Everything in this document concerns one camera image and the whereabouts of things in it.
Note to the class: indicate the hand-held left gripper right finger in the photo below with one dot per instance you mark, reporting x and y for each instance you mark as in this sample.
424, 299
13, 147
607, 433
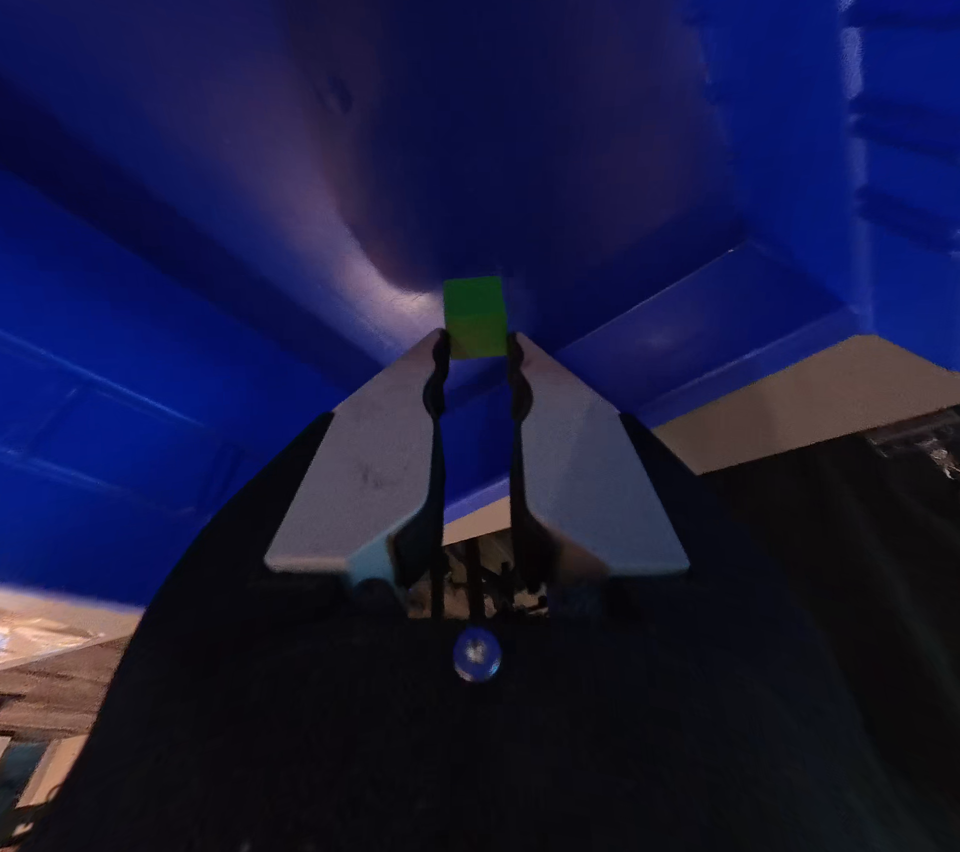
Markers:
592, 485

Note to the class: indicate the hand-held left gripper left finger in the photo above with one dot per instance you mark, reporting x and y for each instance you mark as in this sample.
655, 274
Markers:
367, 477

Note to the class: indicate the green cube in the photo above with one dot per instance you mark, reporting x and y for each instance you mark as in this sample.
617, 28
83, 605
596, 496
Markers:
474, 323

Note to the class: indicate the blue plastic bin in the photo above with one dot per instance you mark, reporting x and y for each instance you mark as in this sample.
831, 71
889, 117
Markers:
225, 80

